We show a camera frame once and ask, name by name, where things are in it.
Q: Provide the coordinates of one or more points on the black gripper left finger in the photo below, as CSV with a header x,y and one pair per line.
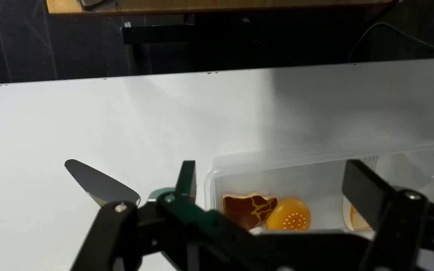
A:
x,y
187,181

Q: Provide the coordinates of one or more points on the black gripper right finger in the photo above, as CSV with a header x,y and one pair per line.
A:
x,y
365,193

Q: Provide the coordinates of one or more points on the clear plastic bin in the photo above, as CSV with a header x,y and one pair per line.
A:
x,y
323,178

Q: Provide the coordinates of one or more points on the pale orange toy food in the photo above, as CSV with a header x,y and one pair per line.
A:
x,y
356,219

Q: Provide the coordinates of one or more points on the brown toy cookie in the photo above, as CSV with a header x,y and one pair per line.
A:
x,y
247,210

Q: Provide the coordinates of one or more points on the orange toy bun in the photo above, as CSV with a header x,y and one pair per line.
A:
x,y
288,214

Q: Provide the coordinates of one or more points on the dark object on desk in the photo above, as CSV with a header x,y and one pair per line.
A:
x,y
97,3

